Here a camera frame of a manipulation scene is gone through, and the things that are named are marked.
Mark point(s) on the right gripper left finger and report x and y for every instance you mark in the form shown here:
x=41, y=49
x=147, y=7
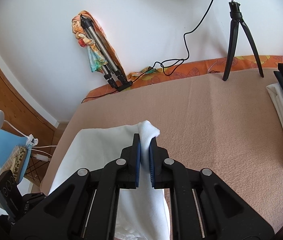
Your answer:
x=129, y=178

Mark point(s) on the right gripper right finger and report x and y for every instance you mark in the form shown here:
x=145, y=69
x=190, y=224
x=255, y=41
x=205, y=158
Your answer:
x=158, y=176

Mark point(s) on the white t-shirt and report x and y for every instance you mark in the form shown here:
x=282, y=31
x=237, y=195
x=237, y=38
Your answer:
x=142, y=213

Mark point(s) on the beige blanket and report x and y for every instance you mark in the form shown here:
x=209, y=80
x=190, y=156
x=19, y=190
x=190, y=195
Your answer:
x=230, y=126

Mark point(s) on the black power adapter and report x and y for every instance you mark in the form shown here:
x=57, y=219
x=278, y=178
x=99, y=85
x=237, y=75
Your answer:
x=124, y=86

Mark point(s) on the grey folded tripod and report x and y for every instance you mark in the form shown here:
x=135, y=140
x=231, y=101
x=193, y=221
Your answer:
x=110, y=67

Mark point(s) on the colourful floral scarf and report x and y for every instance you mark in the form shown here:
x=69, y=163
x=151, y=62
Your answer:
x=95, y=57

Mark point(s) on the wooden door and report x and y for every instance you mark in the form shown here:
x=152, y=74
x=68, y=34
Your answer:
x=22, y=116

